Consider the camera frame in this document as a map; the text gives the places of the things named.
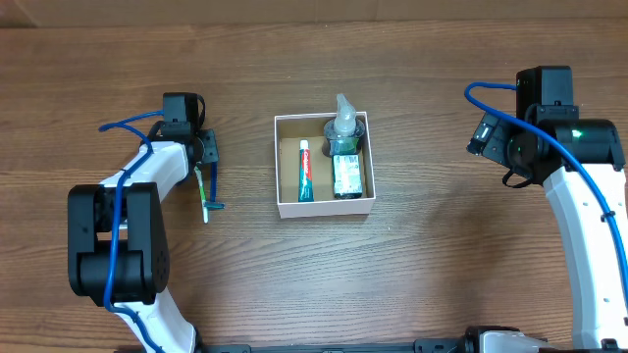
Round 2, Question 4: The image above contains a red green toothpaste tube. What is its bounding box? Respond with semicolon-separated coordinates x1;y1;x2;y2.
298;139;314;202

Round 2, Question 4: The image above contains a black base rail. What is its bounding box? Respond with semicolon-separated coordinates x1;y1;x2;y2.
196;338;466;353

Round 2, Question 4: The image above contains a white cardboard box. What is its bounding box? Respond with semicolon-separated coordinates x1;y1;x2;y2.
274;112;377;219

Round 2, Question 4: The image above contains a blue disposable razor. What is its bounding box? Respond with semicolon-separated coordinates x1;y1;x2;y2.
203;162;226;211

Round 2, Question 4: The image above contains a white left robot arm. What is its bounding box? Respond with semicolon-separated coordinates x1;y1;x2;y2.
68;92;223;353

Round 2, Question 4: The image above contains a clear soap pump bottle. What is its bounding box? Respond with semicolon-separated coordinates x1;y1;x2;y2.
322;94;366;157

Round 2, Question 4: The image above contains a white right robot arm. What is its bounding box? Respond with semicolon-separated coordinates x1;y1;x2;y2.
464;66;627;352

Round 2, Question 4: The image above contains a green white toothbrush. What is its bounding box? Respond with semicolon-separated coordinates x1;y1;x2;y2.
193;165;209;225

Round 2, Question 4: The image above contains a green white soap packet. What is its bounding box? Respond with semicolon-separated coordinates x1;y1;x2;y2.
333;155;363;199

